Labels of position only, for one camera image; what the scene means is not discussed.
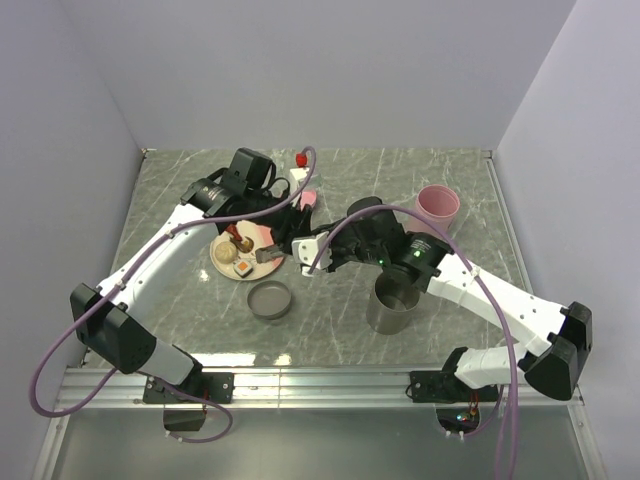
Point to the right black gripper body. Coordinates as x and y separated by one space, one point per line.
346 246

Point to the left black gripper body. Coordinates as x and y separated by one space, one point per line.
278 208

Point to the metal serving tongs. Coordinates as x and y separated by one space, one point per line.
268 253

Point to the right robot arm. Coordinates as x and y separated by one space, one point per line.
547 343

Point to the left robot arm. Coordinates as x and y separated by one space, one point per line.
109 317

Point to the pink round lid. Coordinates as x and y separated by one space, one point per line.
308 198

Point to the brown mushroom food piece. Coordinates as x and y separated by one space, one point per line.
244 244

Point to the grey cylindrical container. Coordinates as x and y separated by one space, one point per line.
391 305

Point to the pink and cream plate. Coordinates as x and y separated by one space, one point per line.
262 237

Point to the orange topped sushi piece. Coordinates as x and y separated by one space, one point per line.
243 268

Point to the pink cylindrical container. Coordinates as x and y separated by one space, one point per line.
438 203

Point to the grey round lid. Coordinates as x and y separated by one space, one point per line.
269 300

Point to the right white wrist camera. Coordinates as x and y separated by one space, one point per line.
306 253

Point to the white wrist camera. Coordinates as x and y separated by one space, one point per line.
306 253
298 174

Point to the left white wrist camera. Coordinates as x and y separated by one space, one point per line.
298 174

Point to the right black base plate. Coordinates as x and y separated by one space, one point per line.
430 386

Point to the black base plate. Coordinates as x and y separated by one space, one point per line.
430 386
214 386

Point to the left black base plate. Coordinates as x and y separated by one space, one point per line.
214 386

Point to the aluminium mounting rail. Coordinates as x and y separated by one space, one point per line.
276 388

